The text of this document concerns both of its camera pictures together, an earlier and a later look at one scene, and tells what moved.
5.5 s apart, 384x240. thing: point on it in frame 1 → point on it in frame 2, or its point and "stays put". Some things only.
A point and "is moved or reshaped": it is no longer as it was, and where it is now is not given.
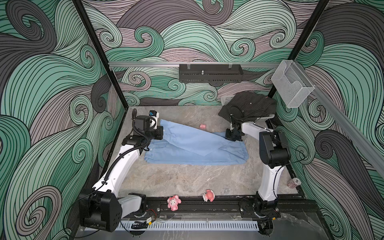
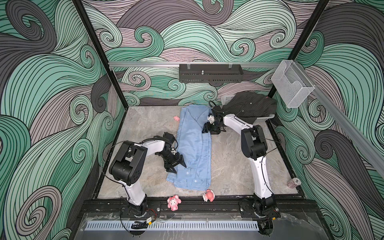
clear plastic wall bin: [292, 85] stays put
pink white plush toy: [209, 195] stays put
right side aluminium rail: [371, 149] stays put
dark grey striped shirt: [246, 106] stays put
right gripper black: [228, 137] → [206, 126]
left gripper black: [158, 130] → [179, 160]
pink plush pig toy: [173, 201] stays put
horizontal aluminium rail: [195, 65] stays put
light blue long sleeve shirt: [183, 145] is moved or reshaped
